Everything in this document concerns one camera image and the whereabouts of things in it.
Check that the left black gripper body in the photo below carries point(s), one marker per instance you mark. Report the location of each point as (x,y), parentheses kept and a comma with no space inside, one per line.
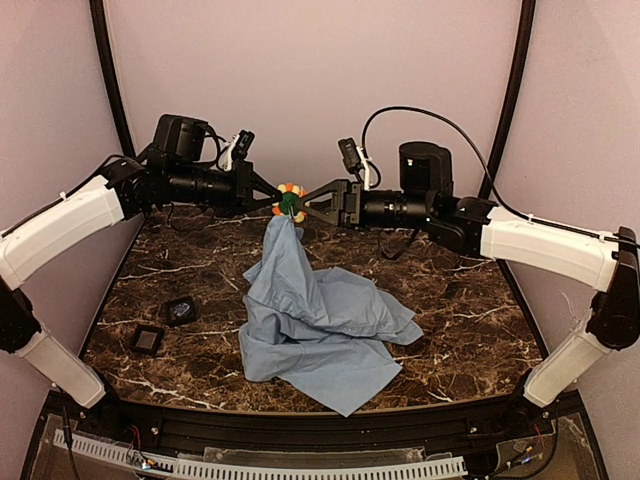
(244,185)

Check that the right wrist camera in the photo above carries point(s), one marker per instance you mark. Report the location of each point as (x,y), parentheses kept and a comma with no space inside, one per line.
(358,164)

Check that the left black frame post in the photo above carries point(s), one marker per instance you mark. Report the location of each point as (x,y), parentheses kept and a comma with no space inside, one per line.
(100,27)

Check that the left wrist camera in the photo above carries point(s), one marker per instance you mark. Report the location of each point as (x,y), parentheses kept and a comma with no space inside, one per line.
(235,150)

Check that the near black square tray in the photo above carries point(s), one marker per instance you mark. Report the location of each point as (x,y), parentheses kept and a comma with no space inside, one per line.
(146,339)

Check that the light blue shirt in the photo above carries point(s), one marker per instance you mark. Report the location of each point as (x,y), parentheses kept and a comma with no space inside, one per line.
(323,331)

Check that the far black square tray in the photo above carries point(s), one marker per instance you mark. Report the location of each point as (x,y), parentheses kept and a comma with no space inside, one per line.
(175,323)

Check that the black square tray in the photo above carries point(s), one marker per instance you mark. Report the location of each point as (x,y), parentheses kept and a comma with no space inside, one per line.
(175,323)
(146,339)

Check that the plush sunflower brooch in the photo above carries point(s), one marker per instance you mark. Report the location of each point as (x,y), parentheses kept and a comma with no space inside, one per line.
(287,205)

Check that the black frame post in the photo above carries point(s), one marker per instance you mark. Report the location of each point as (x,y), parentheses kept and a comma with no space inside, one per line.
(516,74)
(100,27)

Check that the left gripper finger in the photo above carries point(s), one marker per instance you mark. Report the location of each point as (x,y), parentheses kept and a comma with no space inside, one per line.
(253,204)
(261,188)

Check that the right black frame post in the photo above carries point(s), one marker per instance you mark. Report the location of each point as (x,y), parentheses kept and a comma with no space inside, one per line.
(516,74)

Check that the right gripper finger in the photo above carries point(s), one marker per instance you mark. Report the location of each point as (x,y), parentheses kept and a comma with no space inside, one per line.
(330,192)
(331,216)

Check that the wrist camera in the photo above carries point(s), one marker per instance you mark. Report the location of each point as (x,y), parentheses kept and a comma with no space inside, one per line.
(358,164)
(235,150)

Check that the black front table rail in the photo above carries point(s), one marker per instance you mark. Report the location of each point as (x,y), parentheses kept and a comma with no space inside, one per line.
(466,427)

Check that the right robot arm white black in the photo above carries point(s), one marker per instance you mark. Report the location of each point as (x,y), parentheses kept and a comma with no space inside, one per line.
(606,262)

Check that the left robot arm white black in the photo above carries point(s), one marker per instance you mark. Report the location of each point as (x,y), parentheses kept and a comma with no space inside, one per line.
(184,163)

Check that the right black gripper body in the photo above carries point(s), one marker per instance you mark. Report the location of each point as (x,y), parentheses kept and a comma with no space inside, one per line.
(351,203)

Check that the white slotted cable duct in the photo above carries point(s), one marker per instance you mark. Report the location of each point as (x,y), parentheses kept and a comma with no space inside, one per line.
(216,463)

